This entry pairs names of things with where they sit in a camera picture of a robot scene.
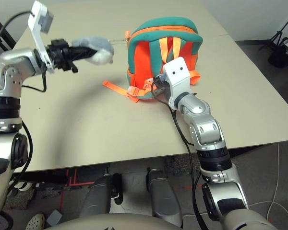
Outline grey right robot leg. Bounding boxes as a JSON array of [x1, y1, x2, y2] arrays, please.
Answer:
[[145, 169, 183, 227]]

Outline grey and white plush toy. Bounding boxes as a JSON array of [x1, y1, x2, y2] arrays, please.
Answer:
[[72, 35, 115, 65]]

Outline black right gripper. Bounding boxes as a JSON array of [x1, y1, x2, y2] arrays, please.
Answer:
[[151, 74, 171, 101]]

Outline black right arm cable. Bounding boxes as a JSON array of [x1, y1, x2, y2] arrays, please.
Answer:
[[150, 79, 208, 230]]

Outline grey floor pedal box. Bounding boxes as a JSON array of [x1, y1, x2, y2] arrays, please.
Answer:
[[47, 209, 63, 226]]

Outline white floor cable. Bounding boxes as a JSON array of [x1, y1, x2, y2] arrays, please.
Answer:
[[249, 140, 288, 223]]

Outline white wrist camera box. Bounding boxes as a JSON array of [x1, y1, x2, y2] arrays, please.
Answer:
[[27, 0, 56, 74], [162, 57, 192, 111]]

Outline black metal stand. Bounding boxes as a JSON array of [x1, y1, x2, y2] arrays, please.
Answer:
[[0, 9, 17, 51]]

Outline grey left robot leg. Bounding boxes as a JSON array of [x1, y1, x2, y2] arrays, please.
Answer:
[[79, 172, 124, 218]]

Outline orange and teal backpack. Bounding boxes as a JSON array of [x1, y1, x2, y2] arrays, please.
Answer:
[[102, 16, 204, 104]]

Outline grey robot leg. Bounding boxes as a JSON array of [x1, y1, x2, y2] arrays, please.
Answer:
[[145, 169, 183, 227], [79, 172, 124, 218]]

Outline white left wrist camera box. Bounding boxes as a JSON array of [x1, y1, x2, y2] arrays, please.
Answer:
[[27, 0, 56, 74]]

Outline grey speckled floor mat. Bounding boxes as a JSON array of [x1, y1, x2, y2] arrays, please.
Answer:
[[164, 155, 202, 177]]

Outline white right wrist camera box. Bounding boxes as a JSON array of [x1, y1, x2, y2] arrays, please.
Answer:
[[162, 57, 192, 111]]

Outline black tripod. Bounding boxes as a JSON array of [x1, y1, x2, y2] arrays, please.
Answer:
[[259, 14, 288, 68]]

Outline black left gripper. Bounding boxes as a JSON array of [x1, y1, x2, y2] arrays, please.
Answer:
[[47, 38, 98, 74]]

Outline white clog shoe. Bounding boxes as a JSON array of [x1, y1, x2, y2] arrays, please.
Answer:
[[14, 181, 31, 192], [26, 213, 46, 230]]

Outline beige robot torso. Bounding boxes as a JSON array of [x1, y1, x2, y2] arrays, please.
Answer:
[[44, 213, 180, 230]]

